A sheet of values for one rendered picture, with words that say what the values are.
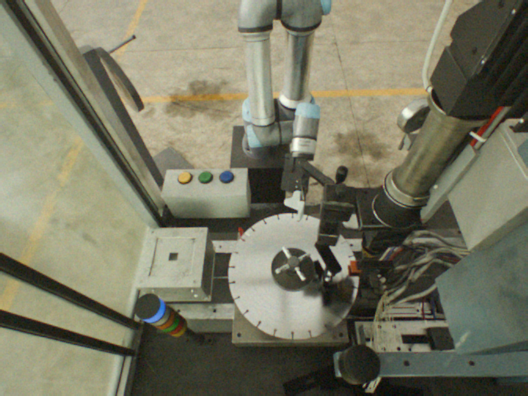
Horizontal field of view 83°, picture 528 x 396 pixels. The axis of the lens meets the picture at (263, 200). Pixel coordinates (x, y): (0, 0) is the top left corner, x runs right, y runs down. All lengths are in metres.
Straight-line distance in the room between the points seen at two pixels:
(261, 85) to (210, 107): 1.79
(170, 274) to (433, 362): 0.64
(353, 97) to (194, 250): 2.18
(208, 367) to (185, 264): 0.29
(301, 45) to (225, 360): 0.92
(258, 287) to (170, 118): 2.11
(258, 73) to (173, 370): 0.87
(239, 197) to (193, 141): 1.51
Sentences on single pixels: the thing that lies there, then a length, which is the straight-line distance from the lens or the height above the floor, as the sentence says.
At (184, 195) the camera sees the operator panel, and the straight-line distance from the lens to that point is 1.01.
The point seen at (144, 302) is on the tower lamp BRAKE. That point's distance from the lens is 0.60.
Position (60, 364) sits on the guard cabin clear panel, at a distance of 0.77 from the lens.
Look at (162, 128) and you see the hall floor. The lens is 2.63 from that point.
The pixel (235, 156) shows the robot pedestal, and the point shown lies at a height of 0.75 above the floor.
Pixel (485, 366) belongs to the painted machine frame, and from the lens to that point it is 0.76.
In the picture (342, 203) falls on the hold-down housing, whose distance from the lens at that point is 0.54.
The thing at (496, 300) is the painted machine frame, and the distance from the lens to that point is 0.44.
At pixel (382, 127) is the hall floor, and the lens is 2.57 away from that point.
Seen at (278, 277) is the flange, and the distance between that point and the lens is 0.77.
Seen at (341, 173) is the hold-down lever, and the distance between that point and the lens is 0.54.
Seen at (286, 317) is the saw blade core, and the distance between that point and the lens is 0.76.
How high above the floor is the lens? 1.69
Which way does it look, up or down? 57 degrees down
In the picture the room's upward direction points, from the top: 4 degrees counter-clockwise
